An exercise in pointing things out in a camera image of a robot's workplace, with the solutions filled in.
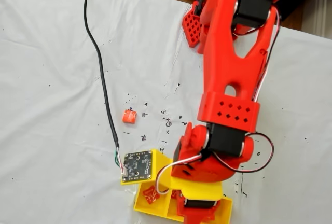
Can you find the black table clamp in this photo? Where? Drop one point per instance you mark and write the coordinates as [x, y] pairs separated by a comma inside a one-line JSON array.
[[200, 3]]

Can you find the camera board in yellow mount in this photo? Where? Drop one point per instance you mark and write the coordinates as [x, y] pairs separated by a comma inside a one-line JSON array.
[[136, 167]]

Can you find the white plastic table cover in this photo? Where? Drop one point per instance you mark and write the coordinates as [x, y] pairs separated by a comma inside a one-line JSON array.
[[52, 104]]

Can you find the yellow three-compartment box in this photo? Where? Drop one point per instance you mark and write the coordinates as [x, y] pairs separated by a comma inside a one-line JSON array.
[[155, 212]]

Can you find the orange wrapped candy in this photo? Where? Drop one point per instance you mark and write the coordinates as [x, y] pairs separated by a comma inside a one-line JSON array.
[[129, 117]]

